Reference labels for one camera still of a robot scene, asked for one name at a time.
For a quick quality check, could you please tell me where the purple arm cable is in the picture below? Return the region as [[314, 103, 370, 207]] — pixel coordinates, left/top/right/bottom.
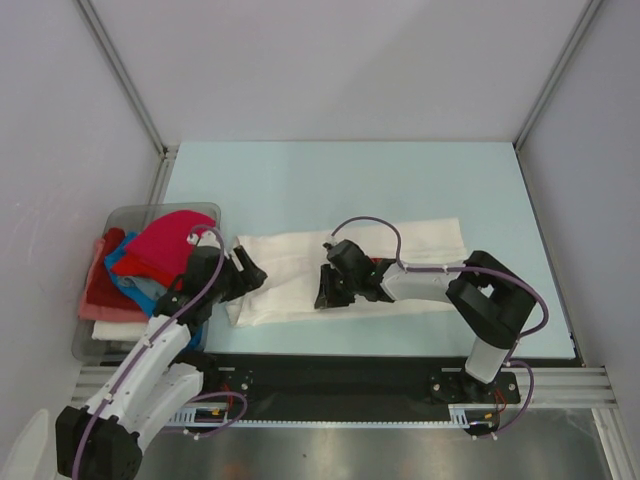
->
[[329, 215, 550, 441], [69, 224, 249, 480]]

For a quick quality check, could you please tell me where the dark red folded t-shirt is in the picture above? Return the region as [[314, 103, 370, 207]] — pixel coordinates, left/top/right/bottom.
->
[[87, 228, 139, 311]]

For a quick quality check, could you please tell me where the white folded t-shirt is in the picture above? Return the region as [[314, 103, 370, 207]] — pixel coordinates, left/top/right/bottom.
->
[[91, 321, 147, 342]]

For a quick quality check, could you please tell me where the right aluminium frame post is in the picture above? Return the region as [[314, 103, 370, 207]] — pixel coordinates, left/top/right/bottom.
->
[[512, 0, 607, 153]]

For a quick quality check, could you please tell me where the white slotted cable duct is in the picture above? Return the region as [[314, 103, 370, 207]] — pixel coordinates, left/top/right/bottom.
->
[[159, 405, 501, 429]]

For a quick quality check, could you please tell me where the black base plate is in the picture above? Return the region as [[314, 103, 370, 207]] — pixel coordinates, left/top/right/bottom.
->
[[212, 354, 521, 412]]

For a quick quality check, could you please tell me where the clear plastic bin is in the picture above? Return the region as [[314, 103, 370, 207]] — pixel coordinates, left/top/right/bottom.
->
[[71, 202, 221, 364]]

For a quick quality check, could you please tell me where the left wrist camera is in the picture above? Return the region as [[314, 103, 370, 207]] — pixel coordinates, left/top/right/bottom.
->
[[187, 230, 216, 247]]

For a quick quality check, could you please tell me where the pink folded t-shirt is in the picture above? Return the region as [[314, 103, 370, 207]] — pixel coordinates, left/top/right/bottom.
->
[[77, 239, 148, 324]]

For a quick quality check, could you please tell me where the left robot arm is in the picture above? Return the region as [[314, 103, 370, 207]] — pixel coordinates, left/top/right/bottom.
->
[[55, 245, 267, 479]]

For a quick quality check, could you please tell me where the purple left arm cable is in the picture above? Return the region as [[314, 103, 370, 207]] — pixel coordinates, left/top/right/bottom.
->
[[69, 224, 249, 480]]

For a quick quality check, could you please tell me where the left aluminium frame post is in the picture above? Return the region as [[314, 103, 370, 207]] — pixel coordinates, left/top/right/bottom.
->
[[73, 0, 179, 204]]

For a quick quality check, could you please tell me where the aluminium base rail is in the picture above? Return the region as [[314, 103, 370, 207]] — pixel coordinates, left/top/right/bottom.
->
[[69, 364, 621, 480]]

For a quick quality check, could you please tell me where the white t-shirt with red print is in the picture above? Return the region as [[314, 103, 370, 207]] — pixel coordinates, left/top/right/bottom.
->
[[226, 218, 468, 328]]

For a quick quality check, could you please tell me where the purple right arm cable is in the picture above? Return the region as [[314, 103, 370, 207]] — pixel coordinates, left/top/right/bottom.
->
[[329, 215, 550, 441]]

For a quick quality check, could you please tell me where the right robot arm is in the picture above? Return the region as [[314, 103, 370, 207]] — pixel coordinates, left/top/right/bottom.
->
[[314, 240, 539, 401]]

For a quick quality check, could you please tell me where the magenta t-shirt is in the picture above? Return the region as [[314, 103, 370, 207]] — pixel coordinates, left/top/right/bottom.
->
[[125, 210, 217, 283]]

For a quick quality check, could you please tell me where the aluminium frame post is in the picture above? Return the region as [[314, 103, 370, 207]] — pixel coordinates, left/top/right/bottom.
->
[[73, 0, 179, 204], [512, 0, 607, 153]]

